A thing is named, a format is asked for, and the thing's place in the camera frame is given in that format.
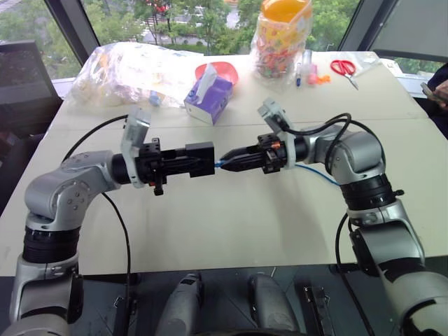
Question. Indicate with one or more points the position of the dark window frame post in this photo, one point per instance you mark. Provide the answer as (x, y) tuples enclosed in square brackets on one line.
[(402, 28), (73, 31)]

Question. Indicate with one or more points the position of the bagged jar of colourful pieces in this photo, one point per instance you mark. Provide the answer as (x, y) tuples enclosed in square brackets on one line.
[(280, 45)]

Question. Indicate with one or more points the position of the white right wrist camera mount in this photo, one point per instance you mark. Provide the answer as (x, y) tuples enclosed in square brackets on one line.
[(276, 112)]

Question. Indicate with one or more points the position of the small light blue object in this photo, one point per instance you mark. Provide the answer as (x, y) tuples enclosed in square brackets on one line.
[(155, 98)]

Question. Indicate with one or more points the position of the purple tissue box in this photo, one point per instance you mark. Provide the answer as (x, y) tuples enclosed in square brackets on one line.
[(210, 101)]

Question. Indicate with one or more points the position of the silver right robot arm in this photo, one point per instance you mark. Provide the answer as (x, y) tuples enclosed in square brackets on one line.
[(364, 150)]

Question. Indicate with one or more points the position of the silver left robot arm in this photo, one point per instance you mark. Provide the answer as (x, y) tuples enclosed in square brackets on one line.
[(70, 189)]

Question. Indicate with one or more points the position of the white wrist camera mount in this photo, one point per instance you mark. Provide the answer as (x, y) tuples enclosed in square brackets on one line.
[(276, 112), (134, 140)]

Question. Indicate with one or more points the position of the orange small toy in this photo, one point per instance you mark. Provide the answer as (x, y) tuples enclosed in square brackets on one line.
[(323, 80)]

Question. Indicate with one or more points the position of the black monitor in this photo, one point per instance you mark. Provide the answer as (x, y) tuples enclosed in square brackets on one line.
[(24, 77)]

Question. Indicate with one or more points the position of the red plastic bowl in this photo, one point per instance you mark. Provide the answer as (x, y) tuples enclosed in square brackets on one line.
[(227, 71)]

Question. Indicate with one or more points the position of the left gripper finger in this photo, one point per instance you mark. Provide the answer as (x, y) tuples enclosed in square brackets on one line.
[(175, 155), (176, 171)]

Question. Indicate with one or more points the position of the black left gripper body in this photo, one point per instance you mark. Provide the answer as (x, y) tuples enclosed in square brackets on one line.
[(150, 164)]

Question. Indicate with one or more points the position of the dark smartphone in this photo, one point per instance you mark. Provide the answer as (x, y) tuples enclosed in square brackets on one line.
[(432, 91)]

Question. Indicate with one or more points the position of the empty clear plastic bag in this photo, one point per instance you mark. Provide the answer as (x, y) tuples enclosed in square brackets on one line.
[(367, 63)]

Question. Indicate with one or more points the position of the clear plastic tube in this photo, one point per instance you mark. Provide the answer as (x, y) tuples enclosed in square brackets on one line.
[(307, 59)]

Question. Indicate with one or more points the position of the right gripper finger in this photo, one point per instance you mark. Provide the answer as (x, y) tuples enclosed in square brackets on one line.
[(246, 167), (245, 153)]

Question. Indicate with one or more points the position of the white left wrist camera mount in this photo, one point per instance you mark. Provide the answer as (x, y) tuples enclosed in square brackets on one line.
[(134, 140)]

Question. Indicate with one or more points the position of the person in dark clothes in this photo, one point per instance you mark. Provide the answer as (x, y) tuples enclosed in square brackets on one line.
[(441, 77)]

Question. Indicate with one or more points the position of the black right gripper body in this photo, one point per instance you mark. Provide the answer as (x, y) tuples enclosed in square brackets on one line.
[(271, 155)]

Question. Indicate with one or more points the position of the pink small toy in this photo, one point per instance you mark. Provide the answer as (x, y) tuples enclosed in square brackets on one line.
[(312, 75)]

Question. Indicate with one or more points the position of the clear plastic bag, white contents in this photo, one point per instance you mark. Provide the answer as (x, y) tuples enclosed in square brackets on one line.
[(122, 70)]

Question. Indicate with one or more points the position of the blue pen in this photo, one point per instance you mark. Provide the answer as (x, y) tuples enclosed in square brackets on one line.
[(298, 78)]

